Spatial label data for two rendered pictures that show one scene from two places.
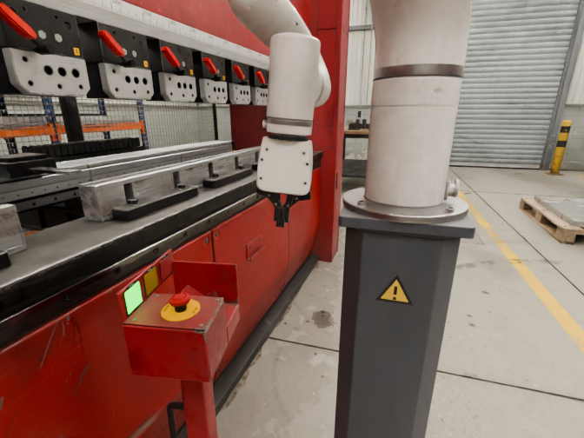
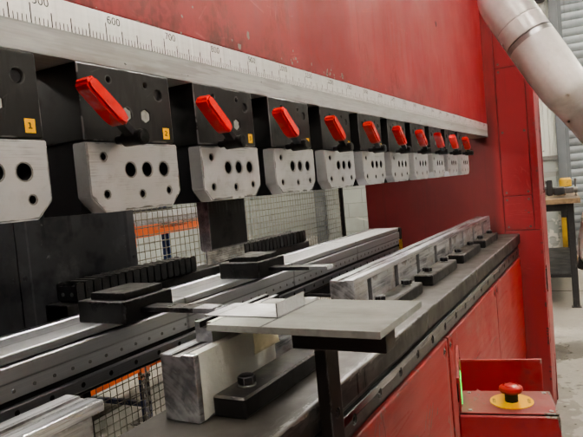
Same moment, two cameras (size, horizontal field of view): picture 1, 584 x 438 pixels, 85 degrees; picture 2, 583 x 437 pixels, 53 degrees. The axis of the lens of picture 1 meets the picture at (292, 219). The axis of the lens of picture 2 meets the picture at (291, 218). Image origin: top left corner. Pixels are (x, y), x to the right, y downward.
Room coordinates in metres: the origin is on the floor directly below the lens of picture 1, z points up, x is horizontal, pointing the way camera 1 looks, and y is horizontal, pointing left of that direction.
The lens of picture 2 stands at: (-0.51, 0.41, 1.18)
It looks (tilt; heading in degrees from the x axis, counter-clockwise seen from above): 3 degrees down; 9
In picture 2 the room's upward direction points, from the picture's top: 5 degrees counter-clockwise
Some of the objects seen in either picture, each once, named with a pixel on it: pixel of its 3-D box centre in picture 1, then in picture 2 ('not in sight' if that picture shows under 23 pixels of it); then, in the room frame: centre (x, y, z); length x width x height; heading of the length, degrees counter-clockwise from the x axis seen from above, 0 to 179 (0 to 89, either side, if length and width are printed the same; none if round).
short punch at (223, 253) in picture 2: not in sight; (224, 230); (0.38, 0.66, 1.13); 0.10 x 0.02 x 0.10; 160
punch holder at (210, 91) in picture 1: (206, 79); (406, 153); (1.30, 0.32, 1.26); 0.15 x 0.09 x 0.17; 160
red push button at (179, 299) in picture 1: (180, 304); (511, 394); (0.53, 0.21, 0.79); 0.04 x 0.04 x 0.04
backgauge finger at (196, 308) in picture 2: not in sight; (158, 302); (0.43, 0.80, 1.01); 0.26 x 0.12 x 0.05; 70
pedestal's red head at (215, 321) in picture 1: (188, 308); (504, 407); (0.58, 0.22, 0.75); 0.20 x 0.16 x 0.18; 173
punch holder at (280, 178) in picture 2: not in sight; (273, 148); (0.54, 0.59, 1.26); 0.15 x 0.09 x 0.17; 160
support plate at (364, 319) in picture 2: not in sight; (316, 316); (0.33, 0.52, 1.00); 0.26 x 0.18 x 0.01; 70
